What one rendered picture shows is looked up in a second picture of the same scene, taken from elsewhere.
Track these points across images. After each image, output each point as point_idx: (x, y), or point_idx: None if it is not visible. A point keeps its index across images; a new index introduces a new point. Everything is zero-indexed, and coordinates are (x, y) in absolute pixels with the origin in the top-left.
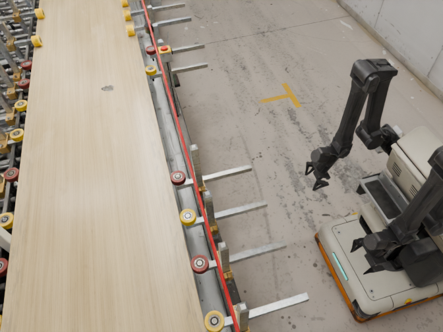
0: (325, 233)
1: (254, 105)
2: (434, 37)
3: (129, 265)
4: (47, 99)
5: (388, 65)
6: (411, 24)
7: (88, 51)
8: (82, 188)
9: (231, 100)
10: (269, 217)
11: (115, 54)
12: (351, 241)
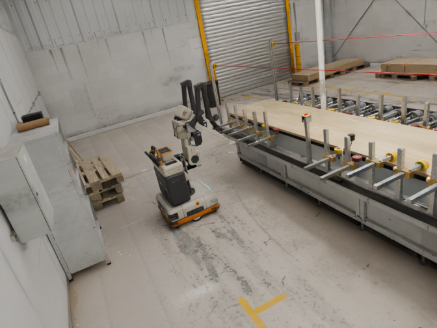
0: (213, 191)
1: (291, 288)
2: None
3: (276, 116)
4: (382, 125)
5: (196, 84)
6: None
7: (406, 144)
8: (313, 118)
9: (320, 287)
10: (247, 213)
11: (380, 148)
12: (201, 191)
